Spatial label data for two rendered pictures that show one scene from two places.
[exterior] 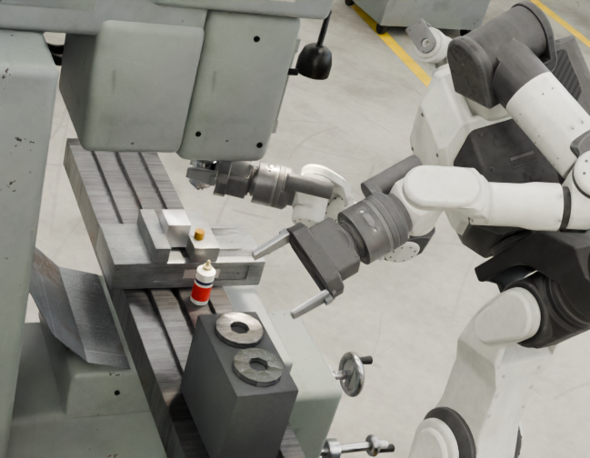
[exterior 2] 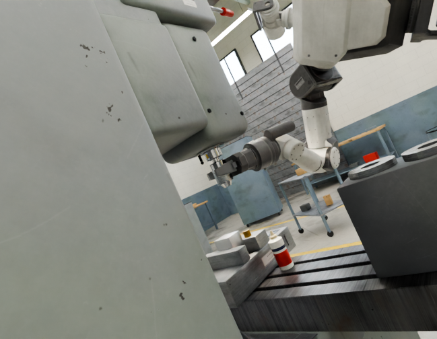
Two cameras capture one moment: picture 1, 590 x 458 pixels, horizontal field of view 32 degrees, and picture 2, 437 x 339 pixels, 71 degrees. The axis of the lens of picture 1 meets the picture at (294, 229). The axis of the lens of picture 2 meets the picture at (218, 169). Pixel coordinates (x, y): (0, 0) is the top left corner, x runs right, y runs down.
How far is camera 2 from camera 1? 1.56 m
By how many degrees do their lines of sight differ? 39
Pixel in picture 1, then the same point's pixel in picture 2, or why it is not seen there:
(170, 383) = (369, 284)
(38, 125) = (97, 31)
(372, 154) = not seen: hidden behind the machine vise
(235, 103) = (212, 85)
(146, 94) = (162, 72)
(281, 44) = (207, 43)
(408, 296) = not seen: hidden behind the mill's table
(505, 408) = not seen: outside the picture
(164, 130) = (190, 103)
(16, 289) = (201, 267)
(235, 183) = (246, 155)
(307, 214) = (294, 142)
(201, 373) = (394, 217)
